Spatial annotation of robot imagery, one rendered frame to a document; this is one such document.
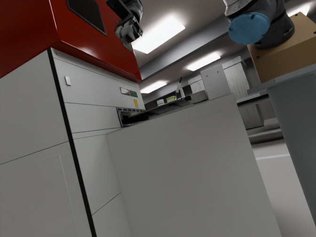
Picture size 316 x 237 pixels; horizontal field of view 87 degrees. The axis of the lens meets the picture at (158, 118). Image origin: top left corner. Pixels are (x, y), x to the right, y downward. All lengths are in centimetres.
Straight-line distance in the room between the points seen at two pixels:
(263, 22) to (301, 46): 22
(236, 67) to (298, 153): 484
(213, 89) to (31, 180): 90
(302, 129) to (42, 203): 110
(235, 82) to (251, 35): 485
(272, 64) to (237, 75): 472
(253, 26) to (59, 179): 91
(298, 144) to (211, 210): 42
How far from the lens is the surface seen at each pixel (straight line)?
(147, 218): 90
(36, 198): 97
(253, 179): 76
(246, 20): 65
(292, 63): 82
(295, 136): 83
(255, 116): 544
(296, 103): 81
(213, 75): 79
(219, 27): 485
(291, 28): 88
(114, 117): 100
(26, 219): 107
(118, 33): 68
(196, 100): 95
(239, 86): 548
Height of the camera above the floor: 75
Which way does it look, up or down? 5 degrees up
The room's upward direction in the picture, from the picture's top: 16 degrees counter-clockwise
